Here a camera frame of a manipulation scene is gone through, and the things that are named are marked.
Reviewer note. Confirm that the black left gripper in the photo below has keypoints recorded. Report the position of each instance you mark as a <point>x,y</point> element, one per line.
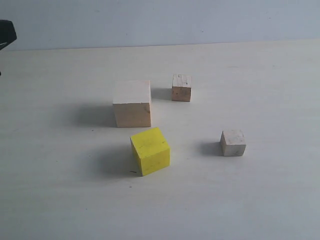
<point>7,33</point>

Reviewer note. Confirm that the large natural wooden cube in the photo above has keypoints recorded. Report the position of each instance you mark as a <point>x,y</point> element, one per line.
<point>132,104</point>

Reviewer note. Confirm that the small wooden cube with marks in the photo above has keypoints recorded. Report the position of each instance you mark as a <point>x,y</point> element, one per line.
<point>181,88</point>

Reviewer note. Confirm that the yellow painted wooden cube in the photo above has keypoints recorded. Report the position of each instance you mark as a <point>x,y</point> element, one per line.
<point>151,150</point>

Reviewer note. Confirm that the small pale wooden cube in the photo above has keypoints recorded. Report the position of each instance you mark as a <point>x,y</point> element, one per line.
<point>232,143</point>

